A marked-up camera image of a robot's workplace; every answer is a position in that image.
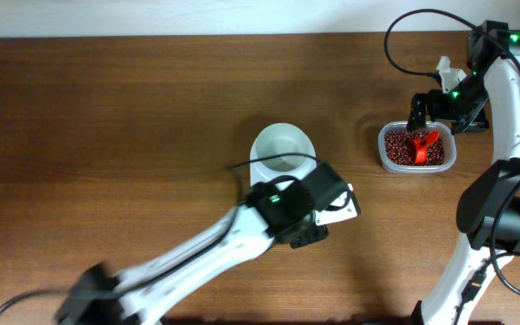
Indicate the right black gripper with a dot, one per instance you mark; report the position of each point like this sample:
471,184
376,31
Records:
421,105

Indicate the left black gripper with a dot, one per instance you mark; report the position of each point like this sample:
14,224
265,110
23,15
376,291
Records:
308,236

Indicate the orange plastic measuring scoop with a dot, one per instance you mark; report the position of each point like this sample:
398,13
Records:
419,147

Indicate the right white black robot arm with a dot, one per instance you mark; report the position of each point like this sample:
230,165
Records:
488,213

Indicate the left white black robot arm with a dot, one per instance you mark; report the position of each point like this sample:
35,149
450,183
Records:
283,211

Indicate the white round bowl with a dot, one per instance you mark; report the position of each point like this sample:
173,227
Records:
282,133

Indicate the clear plastic food container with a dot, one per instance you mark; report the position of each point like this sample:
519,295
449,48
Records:
448,143

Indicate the red adzuki beans in container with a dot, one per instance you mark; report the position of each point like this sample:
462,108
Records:
397,150

